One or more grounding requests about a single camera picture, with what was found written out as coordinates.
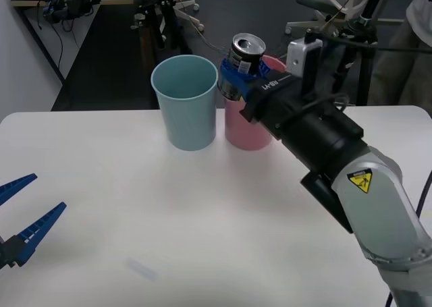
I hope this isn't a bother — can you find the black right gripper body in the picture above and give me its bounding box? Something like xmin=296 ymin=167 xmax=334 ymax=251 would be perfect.
xmin=253 ymin=72 xmax=315 ymax=140

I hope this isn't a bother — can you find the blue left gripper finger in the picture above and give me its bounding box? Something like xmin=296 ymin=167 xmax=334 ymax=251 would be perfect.
xmin=0 ymin=202 xmax=68 ymax=271
xmin=0 ymin=173 xmax=38 ymax=206

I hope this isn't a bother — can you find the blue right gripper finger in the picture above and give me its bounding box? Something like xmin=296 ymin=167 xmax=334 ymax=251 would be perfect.
xmin=259 ymin=59 xmax=273 ymax=80
xmin=218 ymin=60 xmax=261 ymax=123

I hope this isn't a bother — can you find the black drink can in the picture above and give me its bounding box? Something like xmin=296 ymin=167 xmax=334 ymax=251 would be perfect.
xmin=217 ymin=33 xmax=266 ymax=102

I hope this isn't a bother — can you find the pink plastic bin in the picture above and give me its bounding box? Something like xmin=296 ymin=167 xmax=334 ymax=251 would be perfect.
xmin=223 ymin=54 xmax=288 ymax=152

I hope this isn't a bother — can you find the pale blue plastic bin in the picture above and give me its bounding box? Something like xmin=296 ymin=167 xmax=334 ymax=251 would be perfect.
xmin=150 ymin=53 xmax=219 ymax=152

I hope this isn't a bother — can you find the white chair base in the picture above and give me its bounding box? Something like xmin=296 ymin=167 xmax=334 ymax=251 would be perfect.
xmin=174 ymin=0 xmax=205 ymax=32

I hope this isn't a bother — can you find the black pole stand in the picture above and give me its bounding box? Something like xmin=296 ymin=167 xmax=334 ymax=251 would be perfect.
xmin=332 ymin=0 xmax=381 ymax=107

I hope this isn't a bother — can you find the black tripod stand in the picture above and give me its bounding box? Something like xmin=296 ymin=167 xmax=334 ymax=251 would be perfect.
xmin=133 ymin=0 xmax=190 ymax=55

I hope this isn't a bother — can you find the person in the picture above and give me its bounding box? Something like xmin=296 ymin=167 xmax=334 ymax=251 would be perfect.
xmin=367 ymin=0 xmax=432 ymax=107

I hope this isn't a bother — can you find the black equipment on desk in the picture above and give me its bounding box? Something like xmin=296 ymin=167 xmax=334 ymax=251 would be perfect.
xmin=42 ymin=0 xmax=103 ymax=25

